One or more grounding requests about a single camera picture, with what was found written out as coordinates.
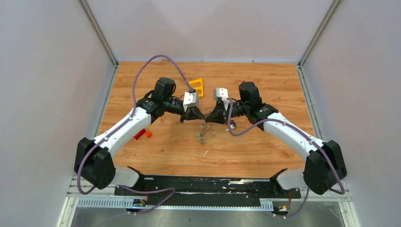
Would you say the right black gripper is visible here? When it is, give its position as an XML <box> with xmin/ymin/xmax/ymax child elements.
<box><xmin>205</xmin><ymin>101</ymin><xmax>249</xmax><ymax>126</ymax></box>

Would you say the metal keyring with keys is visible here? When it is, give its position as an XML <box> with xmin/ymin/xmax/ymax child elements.
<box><xmin>198</xmin><ymin>122</ymin><xmax>212</xmax><ymax>145</ymax></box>

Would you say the black head silver key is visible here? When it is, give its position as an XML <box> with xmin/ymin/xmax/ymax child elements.
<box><xmin>226</xmin><ymin>123</ymin><xmax>236</xmax><ymax>131</ymax></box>

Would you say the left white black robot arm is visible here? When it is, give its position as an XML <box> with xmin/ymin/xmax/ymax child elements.
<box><xmin>74</xmin><ymin>78</ymin><xmax>204</xmax><ymax>195</ymax></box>

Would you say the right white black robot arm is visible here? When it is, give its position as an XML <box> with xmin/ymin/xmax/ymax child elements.
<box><xmin>205</xmin><ymin>82</ymin><xmax>347</xmax><ymax>198</ymax></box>

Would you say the yellow triangular plastic piece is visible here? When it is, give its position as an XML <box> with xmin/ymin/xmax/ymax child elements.
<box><xmin>189</xmin><ymin>78</ymin><xmax>204</xmax><ymax>98</ymax></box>

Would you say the red flat toy block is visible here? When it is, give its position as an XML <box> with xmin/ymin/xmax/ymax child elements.
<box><xmin>133</xmin><ymin>129</ymin><xmax>146</xmax><ymax>140</ymax></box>

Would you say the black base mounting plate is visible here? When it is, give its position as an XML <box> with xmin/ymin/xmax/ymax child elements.
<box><xmin>133</xmin><ymin>175</ymin><xmax>301</xmax><ymax>206</ymax></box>

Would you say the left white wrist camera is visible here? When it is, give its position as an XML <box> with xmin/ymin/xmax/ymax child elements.
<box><xmin>183</xmin><ymin>89</ymin><xmax>199</xmax><ymax>112</ymax></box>

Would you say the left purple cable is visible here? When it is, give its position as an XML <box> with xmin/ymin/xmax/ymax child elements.
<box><xmin>77</xmin><ymin>54</ymin><xmax>197</xmax><ymax>195</ymax></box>

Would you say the purple cable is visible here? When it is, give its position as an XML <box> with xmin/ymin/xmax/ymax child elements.
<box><xmin>227</xmin><ymin>98</ymin><xmax>346</xmax><ymax>195</ymax></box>
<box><xmin>77</xmin><ymin>54</ymin><xmax>197</xmax><ymax>195</ymax></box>

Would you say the white slotted cable duct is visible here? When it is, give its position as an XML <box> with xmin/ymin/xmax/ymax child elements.
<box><xmin>77</xmin><ymin>197</ymin><xmax>274</xmax><ymax>211</ymax></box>

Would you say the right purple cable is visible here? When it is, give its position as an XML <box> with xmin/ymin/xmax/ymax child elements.
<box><xmin>227</xmin><ymin>98</ymin><xmax>346</xmax><ymax>195</ymax></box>

